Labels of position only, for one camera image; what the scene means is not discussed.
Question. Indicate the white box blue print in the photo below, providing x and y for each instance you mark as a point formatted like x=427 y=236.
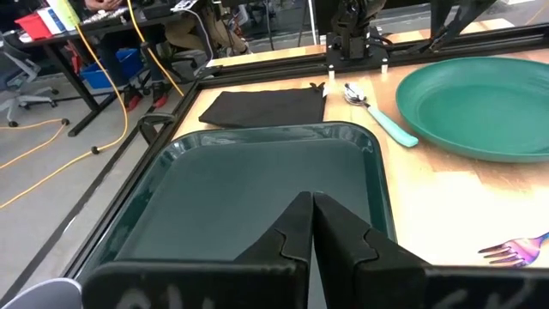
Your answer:
x=50 y=20

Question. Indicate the green plate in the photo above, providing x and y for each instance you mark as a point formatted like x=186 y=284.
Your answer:
x=480 y=111

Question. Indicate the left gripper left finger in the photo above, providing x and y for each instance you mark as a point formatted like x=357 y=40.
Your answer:
x=296 y=240

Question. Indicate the person's shoe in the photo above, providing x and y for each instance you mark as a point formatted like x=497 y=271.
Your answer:
x=161 y=96
x=133 y=101

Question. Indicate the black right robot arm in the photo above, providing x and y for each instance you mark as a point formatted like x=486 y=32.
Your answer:
x=356 y=43

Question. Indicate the grey office chair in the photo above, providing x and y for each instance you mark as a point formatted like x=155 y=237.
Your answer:
x=17 y=68

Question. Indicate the black cloth napkin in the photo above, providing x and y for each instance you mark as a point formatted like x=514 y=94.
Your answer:
x=266 y=107

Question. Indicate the red plastic bin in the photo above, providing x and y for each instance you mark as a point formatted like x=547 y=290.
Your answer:
x=33 y=26

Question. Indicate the blue storage bin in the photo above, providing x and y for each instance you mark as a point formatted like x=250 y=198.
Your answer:
x=96 y=77

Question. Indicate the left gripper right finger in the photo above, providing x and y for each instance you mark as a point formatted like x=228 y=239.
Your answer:
x=343 y=257

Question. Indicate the grey-blue mug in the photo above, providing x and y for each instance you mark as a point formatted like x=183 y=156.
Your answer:
x=47 y=296

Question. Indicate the black office desk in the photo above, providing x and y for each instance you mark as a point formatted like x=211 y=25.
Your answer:
x=77 y=80

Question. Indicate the dark green serving tray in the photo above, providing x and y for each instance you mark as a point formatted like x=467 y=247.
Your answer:
x=240 y=193

